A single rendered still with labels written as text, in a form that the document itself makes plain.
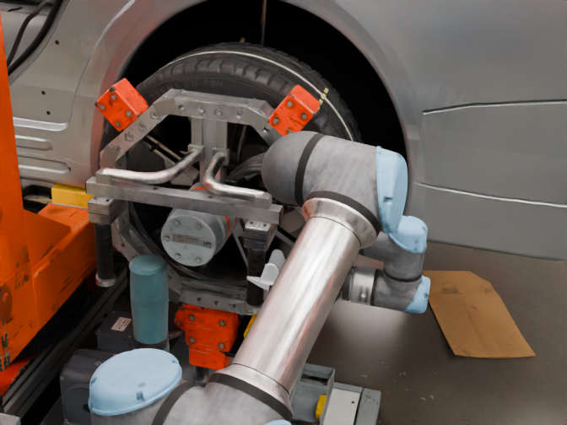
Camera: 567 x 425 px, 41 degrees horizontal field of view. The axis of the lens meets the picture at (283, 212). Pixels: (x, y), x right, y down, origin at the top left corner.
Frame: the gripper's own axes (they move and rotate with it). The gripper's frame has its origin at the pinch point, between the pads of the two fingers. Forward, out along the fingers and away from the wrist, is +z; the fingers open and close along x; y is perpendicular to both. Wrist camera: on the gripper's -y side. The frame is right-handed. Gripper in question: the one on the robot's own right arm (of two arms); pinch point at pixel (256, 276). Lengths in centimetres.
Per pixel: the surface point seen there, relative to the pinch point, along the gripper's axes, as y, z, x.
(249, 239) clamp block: 9.2, 1.3, 1.5
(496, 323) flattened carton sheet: -82, -64, -124
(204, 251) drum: 0.1, 13.3, -6.0
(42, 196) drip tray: -83, 149, -166
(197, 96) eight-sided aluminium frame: 28.6, 21.3, -24.7
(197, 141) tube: 19.8, 19.8, -19.9
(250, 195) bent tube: 17.6, 2.3, -1.7
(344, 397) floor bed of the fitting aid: -75, -16, -57
